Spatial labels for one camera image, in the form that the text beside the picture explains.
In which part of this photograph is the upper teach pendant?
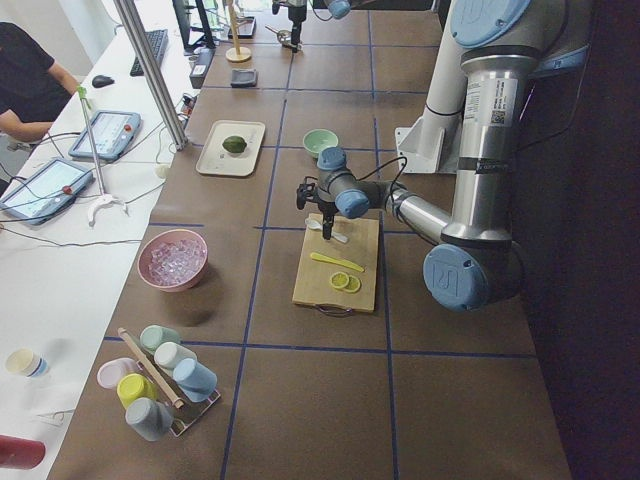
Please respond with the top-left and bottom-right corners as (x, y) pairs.
(91, 110), (141, 163)

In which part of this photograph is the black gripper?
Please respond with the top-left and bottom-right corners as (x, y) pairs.
(272, 0), (306, 43)
(296, 175), (336, 241)

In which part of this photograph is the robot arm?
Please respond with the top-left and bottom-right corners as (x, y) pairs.
(296, 1), (593, 311)
(271, 0), (372, 48)

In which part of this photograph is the aluminium frame post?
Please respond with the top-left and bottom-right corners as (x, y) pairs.
(114, 0), (188, 151)

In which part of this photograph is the wooden mug tree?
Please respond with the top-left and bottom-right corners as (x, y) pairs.
(225, 0), (252, 63)

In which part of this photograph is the red bottle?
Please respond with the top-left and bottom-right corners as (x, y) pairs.
(0, 435), (46, 470)

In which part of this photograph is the lower teach pendant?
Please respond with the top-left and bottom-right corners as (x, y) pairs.
(1, 158), (94, 225)

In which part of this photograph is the black keyboard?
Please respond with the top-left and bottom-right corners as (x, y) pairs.
(129, 29), (169, 77)

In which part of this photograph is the yellow plastic knife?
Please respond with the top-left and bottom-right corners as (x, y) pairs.
(309, 252), (365, 273)

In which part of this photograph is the cream rabbit tray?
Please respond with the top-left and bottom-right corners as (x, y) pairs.
(196, 120), (266, 177)

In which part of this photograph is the black box with label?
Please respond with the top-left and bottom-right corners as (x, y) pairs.
(188, 48), (215, 89)

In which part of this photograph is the green avocado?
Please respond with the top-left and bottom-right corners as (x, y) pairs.
(222, 135), (248, 154)

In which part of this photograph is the light blue cup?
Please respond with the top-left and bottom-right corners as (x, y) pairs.
(172, 358), (218, 402)

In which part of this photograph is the teach pendant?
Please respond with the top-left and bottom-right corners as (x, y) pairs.
(91, 110), (141, 163)
(1, 158), (94, 225)

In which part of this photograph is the green cup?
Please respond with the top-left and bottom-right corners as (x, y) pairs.
(139, 324), (182, 354)

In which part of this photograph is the grey folded cloth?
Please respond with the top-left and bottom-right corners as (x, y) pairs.
(230, 69), (258, 88)

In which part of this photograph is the pink bowl with ice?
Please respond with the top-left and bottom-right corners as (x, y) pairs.
(137, 229), (208, 292)

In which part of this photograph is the yellow cup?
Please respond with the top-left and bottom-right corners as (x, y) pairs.
(116, 373), (158, 409)

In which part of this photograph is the pink cup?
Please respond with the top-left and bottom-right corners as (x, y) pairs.
(96, 357), (140, 390)

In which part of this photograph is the seated person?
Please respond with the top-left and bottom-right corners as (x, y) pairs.
(1, 22), (79, 143)

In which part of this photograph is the white wire cup rack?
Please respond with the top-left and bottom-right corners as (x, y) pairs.
(117, 327), (222, 437)

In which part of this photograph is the white plastic spoon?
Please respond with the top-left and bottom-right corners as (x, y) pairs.
(305, 217), (349, 244)

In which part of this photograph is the lower lemon slice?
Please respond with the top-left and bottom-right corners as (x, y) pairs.
(343, 275), (361, 294)

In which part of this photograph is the light green bowl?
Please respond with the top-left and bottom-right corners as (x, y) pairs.
(302, 128), (339, 159)

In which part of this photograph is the grey cup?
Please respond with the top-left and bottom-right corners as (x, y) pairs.
(125, 397), (174, 442)

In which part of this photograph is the white cup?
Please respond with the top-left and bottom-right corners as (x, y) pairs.
(154, 342), (197, 374)

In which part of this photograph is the grabber reacher tool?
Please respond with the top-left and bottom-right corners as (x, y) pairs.
(76, 86), (128, 227)

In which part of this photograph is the metal scoop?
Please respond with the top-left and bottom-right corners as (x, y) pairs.
(265, 25), (303, 52)

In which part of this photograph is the black computer mouse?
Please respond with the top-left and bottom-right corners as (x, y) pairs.
(92, 75), (115, 89)

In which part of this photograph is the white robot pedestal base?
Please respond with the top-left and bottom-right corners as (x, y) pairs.
(395, 1), (467, 174)

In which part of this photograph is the bamboo cutting board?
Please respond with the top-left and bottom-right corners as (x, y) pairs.
(292, 214), (379, 313)

